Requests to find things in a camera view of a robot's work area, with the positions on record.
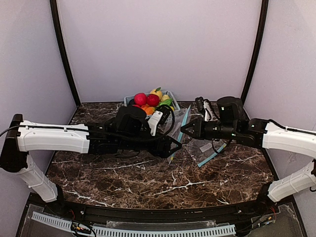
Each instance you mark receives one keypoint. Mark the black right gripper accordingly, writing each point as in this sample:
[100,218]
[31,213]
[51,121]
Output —
[200,128]

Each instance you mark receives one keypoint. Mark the black frame post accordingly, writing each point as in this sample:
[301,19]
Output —
[62,51]
[256,49]

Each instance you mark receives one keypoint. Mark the orange fruit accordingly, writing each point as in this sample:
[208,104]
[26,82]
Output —
[148,109]

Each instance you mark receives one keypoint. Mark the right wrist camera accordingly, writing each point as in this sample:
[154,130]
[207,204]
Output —
[204,108]

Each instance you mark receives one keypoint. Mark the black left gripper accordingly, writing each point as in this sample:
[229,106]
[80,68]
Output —
[161,147]

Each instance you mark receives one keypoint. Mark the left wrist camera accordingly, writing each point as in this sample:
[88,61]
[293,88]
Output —
[159,117]

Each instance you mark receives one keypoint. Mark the black front rail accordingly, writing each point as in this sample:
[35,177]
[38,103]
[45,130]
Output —
[233,213]

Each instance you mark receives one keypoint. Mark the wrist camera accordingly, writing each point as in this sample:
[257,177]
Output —
[159,117]
[204,108]

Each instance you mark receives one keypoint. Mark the red apple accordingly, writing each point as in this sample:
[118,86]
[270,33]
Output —
[153,100]
[140,99]

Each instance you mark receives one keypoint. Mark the left black frame post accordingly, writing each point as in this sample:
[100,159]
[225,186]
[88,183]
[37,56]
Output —
[62,51]

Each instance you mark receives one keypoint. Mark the white slotted cable duct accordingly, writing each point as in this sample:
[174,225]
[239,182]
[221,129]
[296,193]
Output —
[125,229]

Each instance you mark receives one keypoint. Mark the right black frame post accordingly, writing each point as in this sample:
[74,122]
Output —
[256,49]

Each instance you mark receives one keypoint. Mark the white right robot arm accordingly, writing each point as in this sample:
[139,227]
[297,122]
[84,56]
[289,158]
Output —
[232,124]

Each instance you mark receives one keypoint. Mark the clear zip top bag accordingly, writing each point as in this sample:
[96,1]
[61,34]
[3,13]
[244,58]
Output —
[182,117]

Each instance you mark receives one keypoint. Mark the blue plastic basket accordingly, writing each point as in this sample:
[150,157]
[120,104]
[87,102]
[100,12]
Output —
[174,102]

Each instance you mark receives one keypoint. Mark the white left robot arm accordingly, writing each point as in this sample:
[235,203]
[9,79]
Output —
[129,130]

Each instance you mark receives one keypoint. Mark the yellow pear with leaf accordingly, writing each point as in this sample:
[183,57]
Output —
[157,92]

